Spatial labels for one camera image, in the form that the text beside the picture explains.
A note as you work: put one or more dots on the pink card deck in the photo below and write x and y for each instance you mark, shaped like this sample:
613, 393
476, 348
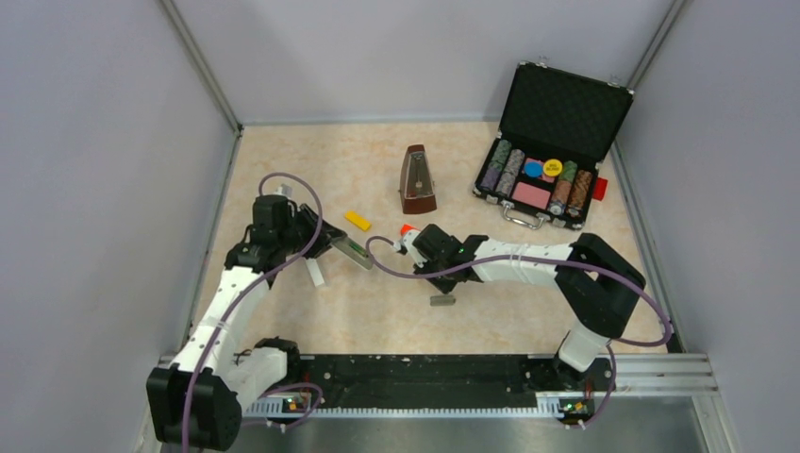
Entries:
531, 195

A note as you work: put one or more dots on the black poker chip case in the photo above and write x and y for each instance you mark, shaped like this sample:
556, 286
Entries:
553, 114

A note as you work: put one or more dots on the red block behind case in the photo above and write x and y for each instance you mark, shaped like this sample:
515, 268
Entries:
600, 189

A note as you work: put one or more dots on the yellow block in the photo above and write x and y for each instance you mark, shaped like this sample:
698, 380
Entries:
357, 220

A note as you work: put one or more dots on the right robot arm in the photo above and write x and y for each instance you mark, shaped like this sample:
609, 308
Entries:
599, 285

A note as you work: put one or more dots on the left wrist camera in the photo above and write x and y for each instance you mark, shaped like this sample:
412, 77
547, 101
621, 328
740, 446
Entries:
284, 190

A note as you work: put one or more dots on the blue chip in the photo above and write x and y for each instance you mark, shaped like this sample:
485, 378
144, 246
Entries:
533, 168

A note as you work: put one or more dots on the yellow big blind chip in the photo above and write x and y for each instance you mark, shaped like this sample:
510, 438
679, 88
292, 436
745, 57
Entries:
552, 168

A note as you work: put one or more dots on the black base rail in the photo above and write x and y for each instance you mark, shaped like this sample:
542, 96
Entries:
443, 382

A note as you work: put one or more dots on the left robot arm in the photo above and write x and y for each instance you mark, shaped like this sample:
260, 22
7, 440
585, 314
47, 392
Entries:
198, 399

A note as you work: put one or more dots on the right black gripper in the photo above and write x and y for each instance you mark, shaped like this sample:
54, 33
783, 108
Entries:
445, 287

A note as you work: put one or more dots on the brown wooden metronome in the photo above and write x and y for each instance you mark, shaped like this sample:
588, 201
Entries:
416, 188

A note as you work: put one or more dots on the green battery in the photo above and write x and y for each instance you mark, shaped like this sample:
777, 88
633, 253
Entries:
359, 250

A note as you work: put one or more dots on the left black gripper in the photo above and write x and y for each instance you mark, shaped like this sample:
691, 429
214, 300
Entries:
329, 234

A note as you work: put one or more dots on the grey battery cover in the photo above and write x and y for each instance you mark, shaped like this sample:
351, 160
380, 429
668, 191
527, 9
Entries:
442, 300

